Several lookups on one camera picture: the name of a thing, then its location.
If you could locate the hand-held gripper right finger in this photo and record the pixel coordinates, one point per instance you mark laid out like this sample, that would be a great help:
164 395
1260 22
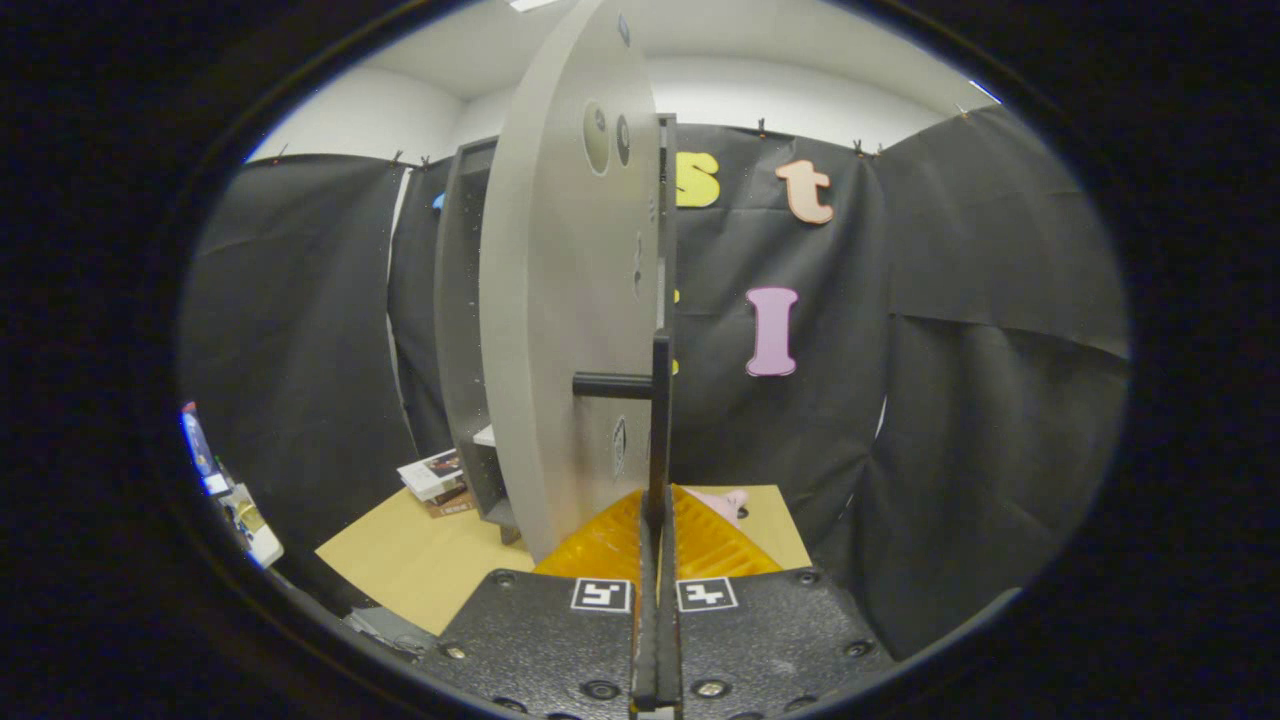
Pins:
780 640

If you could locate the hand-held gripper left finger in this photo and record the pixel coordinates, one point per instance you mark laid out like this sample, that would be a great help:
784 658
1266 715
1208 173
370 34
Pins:
540 640

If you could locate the grey shoe cabinet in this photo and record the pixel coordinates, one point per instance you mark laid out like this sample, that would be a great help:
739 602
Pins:
460 330

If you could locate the green and pink plush toy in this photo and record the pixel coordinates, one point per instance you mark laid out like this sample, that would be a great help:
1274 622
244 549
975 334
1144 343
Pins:
728 503

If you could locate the grey flat object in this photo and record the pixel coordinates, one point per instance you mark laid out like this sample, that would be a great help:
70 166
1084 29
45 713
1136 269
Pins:
385 628

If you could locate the brown cover book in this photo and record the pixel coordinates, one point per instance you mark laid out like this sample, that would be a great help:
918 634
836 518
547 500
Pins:
455 505

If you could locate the white cover book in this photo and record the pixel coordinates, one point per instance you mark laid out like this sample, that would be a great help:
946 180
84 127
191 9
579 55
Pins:
430 472

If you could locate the white box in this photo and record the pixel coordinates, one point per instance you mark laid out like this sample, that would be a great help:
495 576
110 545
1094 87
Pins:
258 540

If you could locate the black backdrop cloth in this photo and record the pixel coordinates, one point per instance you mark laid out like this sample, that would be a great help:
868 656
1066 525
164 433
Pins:
980 400

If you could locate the blue object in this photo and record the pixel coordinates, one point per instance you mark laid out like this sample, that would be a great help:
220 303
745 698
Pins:
197 440

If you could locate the long ceiling light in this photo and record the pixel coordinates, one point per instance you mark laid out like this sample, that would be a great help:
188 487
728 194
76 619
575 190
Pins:
530 3
985 90

